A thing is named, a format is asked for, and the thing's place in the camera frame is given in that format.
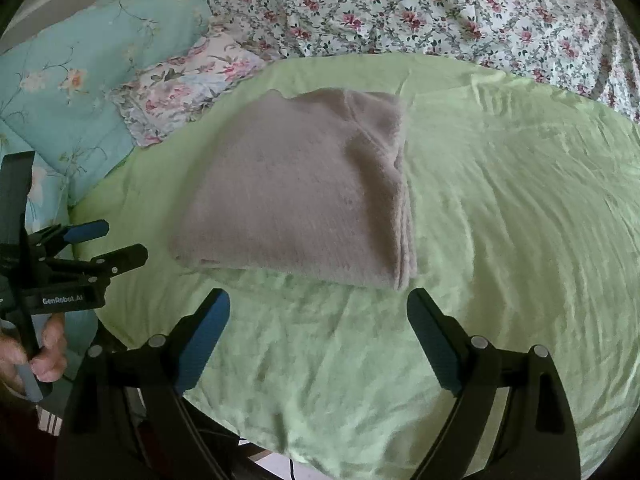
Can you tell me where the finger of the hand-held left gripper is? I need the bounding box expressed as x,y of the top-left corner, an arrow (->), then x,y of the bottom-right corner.
47,243 -> 150,284
29,219 -> 110,262

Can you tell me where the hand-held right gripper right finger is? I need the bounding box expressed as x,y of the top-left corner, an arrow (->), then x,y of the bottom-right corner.
406,287 -> 582,480

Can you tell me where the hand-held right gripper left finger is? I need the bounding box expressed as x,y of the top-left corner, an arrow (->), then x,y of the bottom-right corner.
54,287 -> 232,480

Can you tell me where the beige knit sweater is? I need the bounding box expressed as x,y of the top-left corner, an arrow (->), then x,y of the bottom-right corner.
167,87 -> 421,292

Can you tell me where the person's left hand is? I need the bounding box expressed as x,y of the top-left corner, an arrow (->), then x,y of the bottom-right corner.
0,312 -> 69,396

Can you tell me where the striped cloth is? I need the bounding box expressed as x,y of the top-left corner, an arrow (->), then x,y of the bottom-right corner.
36,406 -> 64,435

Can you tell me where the light green bed sheet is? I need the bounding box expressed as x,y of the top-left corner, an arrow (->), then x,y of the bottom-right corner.
70,55 -> 640,480

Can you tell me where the ruffled floral pillow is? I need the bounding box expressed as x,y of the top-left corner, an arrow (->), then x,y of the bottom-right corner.
110,30 -> 272,149

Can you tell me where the white pink floral quilt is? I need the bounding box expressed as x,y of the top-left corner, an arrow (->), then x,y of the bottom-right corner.
206,0 -> 640,125

